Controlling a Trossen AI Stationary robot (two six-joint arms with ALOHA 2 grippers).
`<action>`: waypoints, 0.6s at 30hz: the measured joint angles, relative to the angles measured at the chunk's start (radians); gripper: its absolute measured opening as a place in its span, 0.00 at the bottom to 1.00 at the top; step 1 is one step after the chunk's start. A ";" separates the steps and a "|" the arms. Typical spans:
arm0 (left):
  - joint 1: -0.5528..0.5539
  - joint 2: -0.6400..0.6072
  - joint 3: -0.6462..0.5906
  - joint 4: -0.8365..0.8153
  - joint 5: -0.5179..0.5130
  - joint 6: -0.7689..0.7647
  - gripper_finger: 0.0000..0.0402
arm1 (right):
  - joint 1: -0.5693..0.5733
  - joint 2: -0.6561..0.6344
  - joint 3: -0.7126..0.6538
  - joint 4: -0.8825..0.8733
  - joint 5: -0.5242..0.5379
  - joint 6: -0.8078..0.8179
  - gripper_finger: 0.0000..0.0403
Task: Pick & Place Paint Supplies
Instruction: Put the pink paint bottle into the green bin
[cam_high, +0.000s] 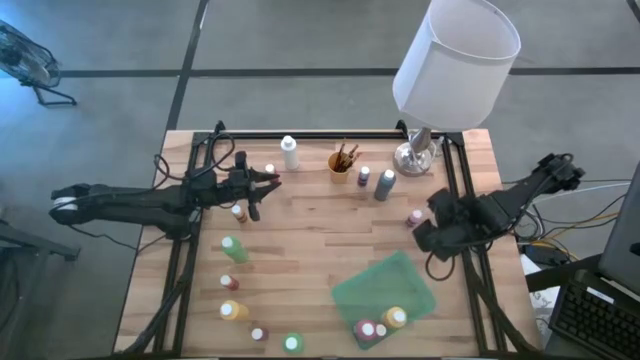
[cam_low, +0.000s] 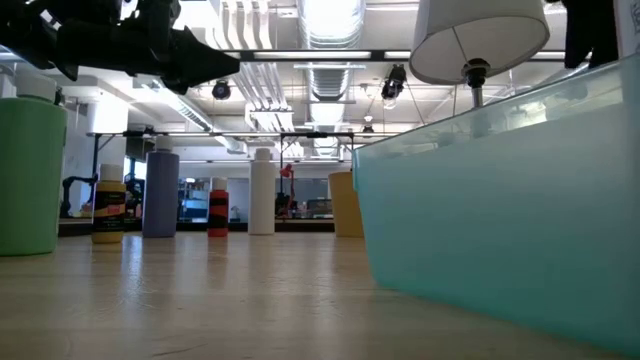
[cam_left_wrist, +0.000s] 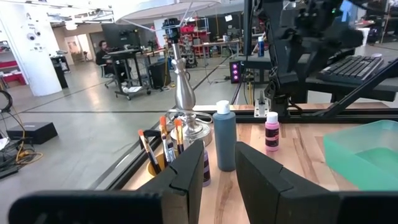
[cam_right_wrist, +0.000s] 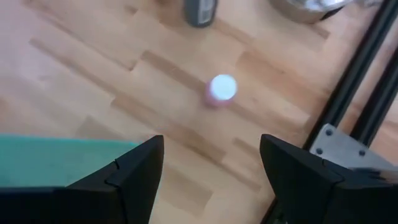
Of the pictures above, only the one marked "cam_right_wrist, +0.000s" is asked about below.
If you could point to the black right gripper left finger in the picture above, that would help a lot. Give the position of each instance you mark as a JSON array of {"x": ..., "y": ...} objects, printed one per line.
[{"x": 140, "y": 174}]

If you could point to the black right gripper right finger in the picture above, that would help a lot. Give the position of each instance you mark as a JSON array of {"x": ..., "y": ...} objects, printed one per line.
[{"x": 295, "y": 180}]

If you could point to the small pink paint bottle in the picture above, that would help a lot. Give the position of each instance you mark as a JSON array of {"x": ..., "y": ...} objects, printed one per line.
[{"x": 222, "y": 87}]

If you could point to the large slate blue paint bottle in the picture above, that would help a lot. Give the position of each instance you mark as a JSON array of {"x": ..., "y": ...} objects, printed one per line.
[{"x": 200, "y": 14}]

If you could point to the teal translucent plastic bin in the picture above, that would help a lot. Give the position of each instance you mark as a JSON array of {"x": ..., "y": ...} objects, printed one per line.
[{"x": 46, "y": 161}]

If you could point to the silver corner bracket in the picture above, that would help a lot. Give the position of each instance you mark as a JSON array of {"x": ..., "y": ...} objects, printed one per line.
[{"x": 339, "y": 146}]

